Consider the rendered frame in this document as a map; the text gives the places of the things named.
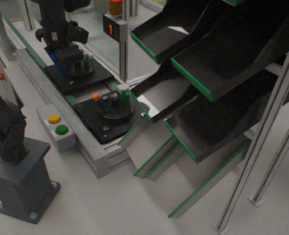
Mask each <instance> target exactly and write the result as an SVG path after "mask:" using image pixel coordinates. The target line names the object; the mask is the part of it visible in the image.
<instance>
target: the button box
mask: <svg viewBox="0 0 289 235"><path fill-rule="evenodd" d="M36 110H37V115H38V118H39V120H40V122H41V124H42V126H43V127H44V129H45V130H46V132H47V133H48V136H49V137H50V138H51V141H52V142H53V143H54V145H55V147H56V149H57V150H58V151H59V152H61V151H63V150H65V149H68V148H70V147H72V146H74V145H77V141H76V137H75V132H74V130H73V129H72V128H71V127H70V125H69V124H68V123H67V121H66V120H65V119H64V117H63V116H62V114H61V113H60V112H59V110H58V109H57V108H56V106H55V105H54V103H51V104H48V105H45V106H41V107H38V108H37V109H36ZM52 114H58V115H59V117H60V120H59V121H58V122H56V123H51V122H49V119H48V117H49V116H50V115H52ZM59 125H66V126H67V129H68V130H67V132H66V133H64V134H58V133H56V130H55V129H56V127H57V126H59Z"/></svg>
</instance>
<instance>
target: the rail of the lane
mask: <svg viewBox="0 0 289 235"><path fill-rule="evenodd" d="M16 53H17V59H18V62H19V64H20V68H21V69H22V71H23V72H24V74H25V75H26V76H27V79H29V81H30V83H31V84H32V85H33V87H34V89H35V90H36V91H37V93H38V94H39V95H40V97H41V99H42V100H43V101H44V103H45V105H48V104H51V103H54V105H55V106H56V108H57V109H58V110H59V112H60V113H61V114H62V116H63V117H64V119H65V120H66V121H67V123H68V124H69V125H70V127H71V128H72V129H73V130H74V132H75V137H76V141H77V145H75V146H74V147H75V148H76V149H77V151H78V153H79V154H80V155H81V156H82V158H83V160H84V161H85V162H86V164H87V165H88V167H89V168H90V170H91V171H92V173H94V176H95V177H96V178H97V179H100V178H102V177H104V176H106V175H108V174H109V167H108V154H107V153H106V151H105V150H104V149H103V148H102V146H101V145H100V144H99V142H98V141H97V140H96V139H95V138H94V137H93V135H92V134H91V133H90V132H89V131H90V130H91V127H90V126H89V125H88V123H87V122H86V121H85V120H84V118H81V120H80V118H79V117H78V116H77V114H75V113H74V111H73V110H72V109H71V107H70V106H69V105H68V104H67V102H66V101H65V99H63V97H62V96H61V94H60V93H59V92H58V90H56V88H55V87H54V86H53V85H52V83H51V82H50V81H49V80H48V78H47V77H46V75H45V74H44V73H43V71H41V69H40V68H39V67H38V66H37V64H36V63H35V62H34V60H33V59H32V58H31V57H30V55H29V54H28V52H27V51H26V50H25V49H21V50H19V49H18V50H16Z"/></svg>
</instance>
